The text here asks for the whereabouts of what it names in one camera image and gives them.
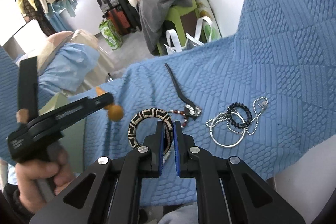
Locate red suitcase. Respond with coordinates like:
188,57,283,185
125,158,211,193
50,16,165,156
103,8,130,36

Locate blue textured sofa cover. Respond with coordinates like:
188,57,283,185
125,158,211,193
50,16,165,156
0,0,336,208

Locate beige blanket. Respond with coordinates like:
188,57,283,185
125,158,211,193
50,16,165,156
37,29,114,94

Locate white strapped tote bag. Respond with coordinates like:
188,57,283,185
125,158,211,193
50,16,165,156
164,16,214,55

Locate black beige patterned bangle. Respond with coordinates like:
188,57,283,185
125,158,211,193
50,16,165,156
127,107,174,156

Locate left hand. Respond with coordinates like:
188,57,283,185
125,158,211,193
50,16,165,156
15,149,75,213

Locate grey fleece blanket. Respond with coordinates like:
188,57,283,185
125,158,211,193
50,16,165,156
138,0,193,56

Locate green shopping bag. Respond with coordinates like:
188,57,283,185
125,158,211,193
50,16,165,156
99,19,122,51

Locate light blue pillow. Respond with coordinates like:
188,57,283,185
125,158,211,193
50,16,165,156
38,43,100,94

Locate black spiral hair tie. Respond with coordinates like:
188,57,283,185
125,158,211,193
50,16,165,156
226,102,252,130

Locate black hair stick with rhinestones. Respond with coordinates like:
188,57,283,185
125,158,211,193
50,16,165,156
165,63,202,120

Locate green plastic stool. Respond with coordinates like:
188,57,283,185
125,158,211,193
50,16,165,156
157,0,208,56

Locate silver bangle ring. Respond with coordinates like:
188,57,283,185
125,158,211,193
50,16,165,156
210,111,247,148

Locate green dotted rolled mat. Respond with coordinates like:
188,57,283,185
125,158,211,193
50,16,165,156
195,0,221,42

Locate green cardboard box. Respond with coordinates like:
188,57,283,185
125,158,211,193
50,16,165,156
39,93,85,175

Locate silver ball chain necklace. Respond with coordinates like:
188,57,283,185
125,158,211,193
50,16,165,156
205,96,269,136

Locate red bead cord bracelet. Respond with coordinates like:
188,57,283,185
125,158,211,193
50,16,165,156
167,109,190,128

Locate brown wooden gourd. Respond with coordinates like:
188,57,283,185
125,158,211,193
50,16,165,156
95,86,123,122

